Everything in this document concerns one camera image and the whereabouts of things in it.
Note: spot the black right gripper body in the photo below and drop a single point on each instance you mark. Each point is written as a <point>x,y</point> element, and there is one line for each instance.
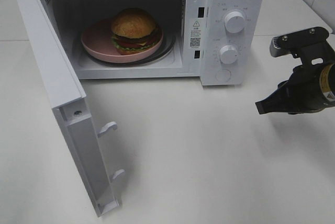
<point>302,92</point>

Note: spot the white microwave door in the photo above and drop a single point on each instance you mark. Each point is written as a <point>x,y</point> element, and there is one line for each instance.
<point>69,106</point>

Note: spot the round white door button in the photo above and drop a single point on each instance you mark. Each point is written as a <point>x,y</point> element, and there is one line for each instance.
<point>223,75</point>

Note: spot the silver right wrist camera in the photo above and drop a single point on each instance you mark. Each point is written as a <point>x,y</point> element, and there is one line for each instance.
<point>290,42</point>

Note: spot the burger with lettuce and tomato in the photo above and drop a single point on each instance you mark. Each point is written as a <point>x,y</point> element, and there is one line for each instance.
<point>134,30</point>

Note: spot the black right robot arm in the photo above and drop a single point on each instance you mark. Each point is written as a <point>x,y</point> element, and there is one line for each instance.
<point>327,83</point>

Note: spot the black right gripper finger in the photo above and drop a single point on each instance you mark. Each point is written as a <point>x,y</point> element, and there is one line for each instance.
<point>273,103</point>

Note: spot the white microwave oven body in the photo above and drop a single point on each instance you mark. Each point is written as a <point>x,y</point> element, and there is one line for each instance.
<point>198,26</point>

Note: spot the pink round plate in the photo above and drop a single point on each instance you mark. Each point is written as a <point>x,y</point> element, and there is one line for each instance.
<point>97,41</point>

